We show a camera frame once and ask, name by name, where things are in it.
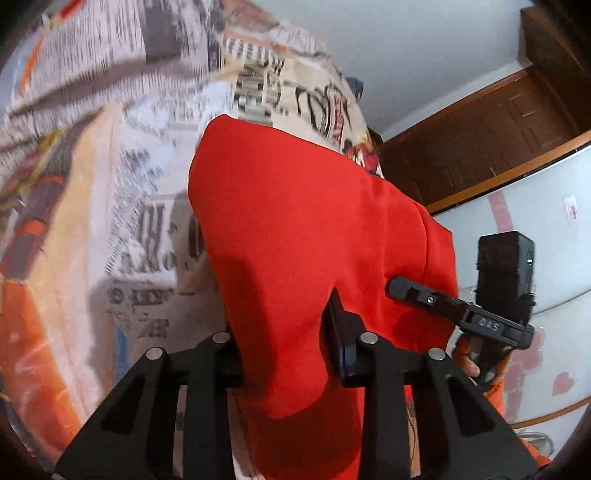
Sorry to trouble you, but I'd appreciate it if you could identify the brown wooden door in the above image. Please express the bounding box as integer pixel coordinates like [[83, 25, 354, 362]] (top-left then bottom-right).
[[380, 67, 582, 212]]

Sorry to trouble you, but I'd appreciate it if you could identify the red zip jacket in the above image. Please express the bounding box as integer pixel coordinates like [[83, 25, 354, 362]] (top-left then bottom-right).
[[188, 115, 458, 479]]

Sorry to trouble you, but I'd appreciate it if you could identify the brown overhead cabinet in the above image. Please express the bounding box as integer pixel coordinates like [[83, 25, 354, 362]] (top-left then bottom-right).
[[521, 5, 590, 132]]

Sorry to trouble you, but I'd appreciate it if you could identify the blue grey backpack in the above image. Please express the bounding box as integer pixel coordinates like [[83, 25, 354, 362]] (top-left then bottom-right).
[[346, 77, 365, 101]]

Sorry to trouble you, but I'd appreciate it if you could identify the newspaper print bed cover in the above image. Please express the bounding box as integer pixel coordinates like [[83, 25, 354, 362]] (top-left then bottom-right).
[[1, 1, 381, 467]]

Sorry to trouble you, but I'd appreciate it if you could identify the person right hand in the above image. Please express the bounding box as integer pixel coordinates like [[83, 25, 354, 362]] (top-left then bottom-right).
[[451, 333, 514, 396]]

